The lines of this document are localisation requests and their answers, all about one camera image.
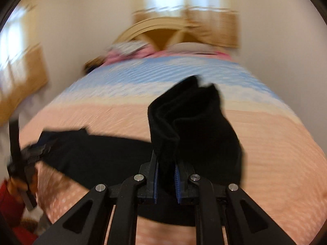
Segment black pants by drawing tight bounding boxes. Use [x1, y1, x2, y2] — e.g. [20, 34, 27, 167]
[22, 76, 242, 225]

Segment person's left hand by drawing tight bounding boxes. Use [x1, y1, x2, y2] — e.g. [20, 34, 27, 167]
[7, 170, 38, 204]

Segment peach blue polka-dot bedspread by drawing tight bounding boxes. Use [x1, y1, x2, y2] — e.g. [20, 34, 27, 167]
[20, 56, 326, 244]

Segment beige curtain side window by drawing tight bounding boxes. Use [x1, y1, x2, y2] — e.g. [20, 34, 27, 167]
[1, 6, 48, 125]

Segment brown patterned cloth bundle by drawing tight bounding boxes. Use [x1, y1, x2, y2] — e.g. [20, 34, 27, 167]
[83, 56, 105, 75]

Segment grey patterned pillow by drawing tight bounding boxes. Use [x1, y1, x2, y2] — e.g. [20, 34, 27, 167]
[109, 40, 148, 55]

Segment pink folded blanket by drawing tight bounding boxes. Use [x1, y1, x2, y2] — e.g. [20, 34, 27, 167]
[102, 44, 169, 66]

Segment striped pillow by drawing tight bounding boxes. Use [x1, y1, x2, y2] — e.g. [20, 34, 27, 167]
[166, 42, 217, 55]

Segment cream wooden headboard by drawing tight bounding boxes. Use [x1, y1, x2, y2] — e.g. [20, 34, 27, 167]
[114, 17, 208, 51]

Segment beige curtain behind headboard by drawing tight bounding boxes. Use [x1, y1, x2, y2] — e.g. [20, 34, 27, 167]
[131, 0, 239, 48]

